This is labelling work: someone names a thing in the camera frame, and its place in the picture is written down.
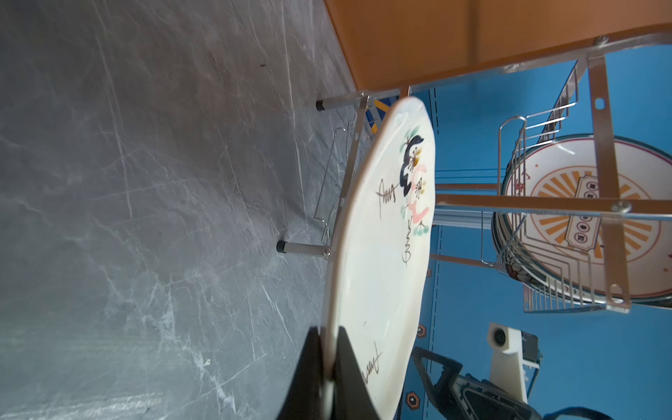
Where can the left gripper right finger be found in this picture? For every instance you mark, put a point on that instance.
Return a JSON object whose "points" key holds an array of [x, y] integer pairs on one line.
{"points": [[351, 397]]}

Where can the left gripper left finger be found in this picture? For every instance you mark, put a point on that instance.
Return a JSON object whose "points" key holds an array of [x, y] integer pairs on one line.
{"points": [[303, 400]]}

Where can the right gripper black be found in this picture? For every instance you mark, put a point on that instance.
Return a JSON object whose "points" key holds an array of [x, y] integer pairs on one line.
{"points": [[458, 397]]}

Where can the cream plate with panda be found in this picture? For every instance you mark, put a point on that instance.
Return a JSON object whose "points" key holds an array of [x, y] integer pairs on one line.
{"points": [[380, 255]]}

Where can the white plate orange sunburst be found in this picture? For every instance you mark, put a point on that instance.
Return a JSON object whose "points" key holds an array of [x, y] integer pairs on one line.
{"points": [[563, 256]]}

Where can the steel two-tier dish rack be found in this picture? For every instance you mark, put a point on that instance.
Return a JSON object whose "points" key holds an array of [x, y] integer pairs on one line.
{"points": [[611, 209]]}

